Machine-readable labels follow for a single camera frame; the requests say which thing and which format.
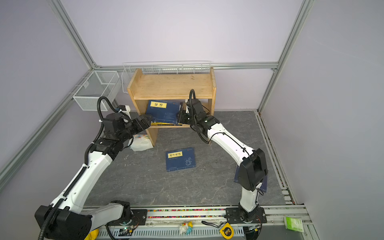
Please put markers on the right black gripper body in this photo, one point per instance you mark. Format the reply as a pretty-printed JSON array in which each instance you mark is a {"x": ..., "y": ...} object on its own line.
[{"x": 195, "y": 122}]

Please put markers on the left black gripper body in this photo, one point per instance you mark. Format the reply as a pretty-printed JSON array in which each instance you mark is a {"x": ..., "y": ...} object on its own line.
[{"x": 130, "y": 129}]

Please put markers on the black book gold title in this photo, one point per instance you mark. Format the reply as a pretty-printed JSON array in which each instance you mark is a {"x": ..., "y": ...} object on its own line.
[{"x": 165, "y": 124}]

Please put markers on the blue folder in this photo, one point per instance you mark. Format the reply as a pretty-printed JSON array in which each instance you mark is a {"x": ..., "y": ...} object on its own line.
[
  {"x": 180, "y": 159},
  {"x": 264, "y": 182},
  {"x": 163, "y": 111}
]

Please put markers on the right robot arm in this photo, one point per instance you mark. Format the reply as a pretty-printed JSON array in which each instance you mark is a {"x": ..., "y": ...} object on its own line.
[{"x": 252, "y": 164}]

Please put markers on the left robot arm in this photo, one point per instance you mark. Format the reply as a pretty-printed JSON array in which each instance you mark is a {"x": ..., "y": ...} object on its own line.
[{"x": 87, "y": 177}]

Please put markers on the white tissue pack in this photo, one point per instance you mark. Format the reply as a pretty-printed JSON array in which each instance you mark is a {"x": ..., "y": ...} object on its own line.
[{"x": 141, "y": 143}]

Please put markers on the wooden two-tier shelf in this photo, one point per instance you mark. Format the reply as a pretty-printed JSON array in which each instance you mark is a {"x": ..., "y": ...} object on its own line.
[{"x": 143, "y": 88}]

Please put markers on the white mesh box basket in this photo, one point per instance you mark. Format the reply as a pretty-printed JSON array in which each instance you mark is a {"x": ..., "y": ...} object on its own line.
[{"x": 97, "y": 84}]

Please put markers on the yellow banana toy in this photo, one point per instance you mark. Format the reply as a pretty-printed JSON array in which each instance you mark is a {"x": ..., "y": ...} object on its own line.
[{"x": 92, "y": 235}]

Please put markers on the small colourful toy figure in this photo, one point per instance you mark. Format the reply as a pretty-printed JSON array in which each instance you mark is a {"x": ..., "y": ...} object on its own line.
[{"x": 185, "y": 228}]

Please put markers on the yellow tape measure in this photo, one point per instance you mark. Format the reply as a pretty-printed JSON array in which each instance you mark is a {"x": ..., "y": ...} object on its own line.
[{"x": 227, "y": 231}]

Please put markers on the green white small box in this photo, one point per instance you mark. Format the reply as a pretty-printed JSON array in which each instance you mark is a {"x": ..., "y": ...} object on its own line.
[{"x": 294, "y": 224}]

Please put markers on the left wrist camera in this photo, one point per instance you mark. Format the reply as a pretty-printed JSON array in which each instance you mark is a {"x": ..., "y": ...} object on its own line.
[{"x": 124, "y": 109}]

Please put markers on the white wire rack basket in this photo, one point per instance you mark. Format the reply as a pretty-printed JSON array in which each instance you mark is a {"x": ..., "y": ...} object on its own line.
[{"x": 163, "y": 68}]

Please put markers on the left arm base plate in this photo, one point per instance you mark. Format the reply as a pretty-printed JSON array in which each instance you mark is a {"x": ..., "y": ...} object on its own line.
[{"x": 136, "y": 217}]

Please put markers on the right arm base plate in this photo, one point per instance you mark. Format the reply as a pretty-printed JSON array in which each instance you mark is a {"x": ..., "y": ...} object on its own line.
[{"x": 240, "y": 216}]

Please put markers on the aluminium rail with cable duct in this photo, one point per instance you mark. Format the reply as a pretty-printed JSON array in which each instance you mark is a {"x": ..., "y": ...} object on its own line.
[{"x": 164, "y": 222}]

